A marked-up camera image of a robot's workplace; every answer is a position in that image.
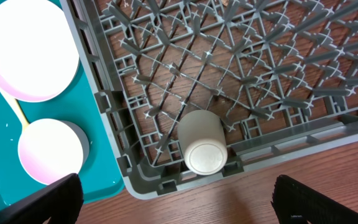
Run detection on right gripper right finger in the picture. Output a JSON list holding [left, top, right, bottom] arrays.
[[271, 175, 358, 224]]

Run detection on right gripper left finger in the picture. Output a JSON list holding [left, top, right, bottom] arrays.
[[0, 174, 84, 224]]

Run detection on pink bowl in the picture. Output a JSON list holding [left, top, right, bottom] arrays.
[[17, 118, 90, 185]]

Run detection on yellow plastic spoon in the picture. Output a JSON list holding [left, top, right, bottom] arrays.
[[0, 88, 29, 131]]

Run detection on white cup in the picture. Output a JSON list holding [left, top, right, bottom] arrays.
[[178, 110, 228, 175]]

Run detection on pink plate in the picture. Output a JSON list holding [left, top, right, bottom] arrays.
[[0, 0, 79, 102]]

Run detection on grey dishwasher rack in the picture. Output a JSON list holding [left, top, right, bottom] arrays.
[[61, 0, 358, 200]]

